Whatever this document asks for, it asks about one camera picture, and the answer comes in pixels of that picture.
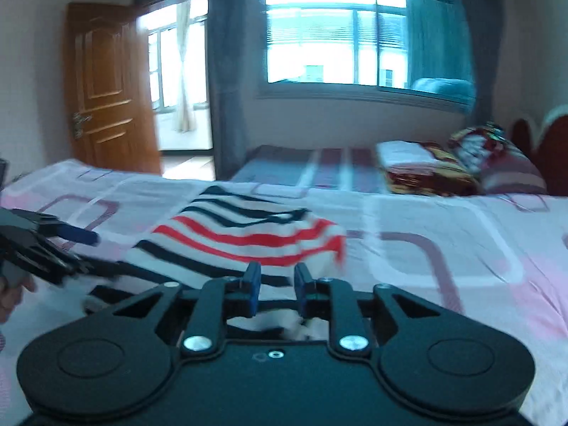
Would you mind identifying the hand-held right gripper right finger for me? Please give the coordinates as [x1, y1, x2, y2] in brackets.
[294, 263, 444, 358]

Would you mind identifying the red patterned pillow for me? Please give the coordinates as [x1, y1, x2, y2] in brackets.
[448, 123, 548, 196]

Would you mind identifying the grey striped bed sheet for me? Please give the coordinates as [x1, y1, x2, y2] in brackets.
[231, 144, 391, 193]

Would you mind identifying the pink patterned bed sheet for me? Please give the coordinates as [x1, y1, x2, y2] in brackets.
[0, 158, 568, 426]

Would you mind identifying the metal door handle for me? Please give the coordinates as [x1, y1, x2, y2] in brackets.
[72, 111, 94, 139]

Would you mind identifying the black and red striped shirt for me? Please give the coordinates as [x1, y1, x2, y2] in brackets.
[82, 185, 349, 342]

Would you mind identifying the brown wooden door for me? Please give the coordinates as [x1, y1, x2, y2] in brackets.
[66, 2, 163, 176]

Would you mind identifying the dark grey curtain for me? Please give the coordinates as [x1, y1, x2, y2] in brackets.
[450, 0, 507, 130]
[202, 0, 262, 181]

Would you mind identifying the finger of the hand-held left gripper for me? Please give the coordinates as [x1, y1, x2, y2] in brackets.
[18, 210, 100, 246]
[9, 235, 95, 285]

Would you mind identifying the teal sheer curtain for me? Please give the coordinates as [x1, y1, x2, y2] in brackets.
[406, 0, 475, 104]

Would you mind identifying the balcony window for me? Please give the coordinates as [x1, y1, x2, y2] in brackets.
[140, 0, 209, 111]

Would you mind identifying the folded red patterned blanket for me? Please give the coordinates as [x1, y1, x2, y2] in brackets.
[376, 140, 482, 197]

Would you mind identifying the person's left hand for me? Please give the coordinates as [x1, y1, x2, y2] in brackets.
[0, 277, 38, 324]

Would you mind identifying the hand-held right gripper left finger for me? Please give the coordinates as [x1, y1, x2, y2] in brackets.
[113, 261, 262, 358]

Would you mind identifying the white curtain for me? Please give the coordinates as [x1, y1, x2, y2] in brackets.
[171, 2, 198, 134]

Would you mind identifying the bedroom window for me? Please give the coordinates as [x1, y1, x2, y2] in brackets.
[255, 0, 475, 111]

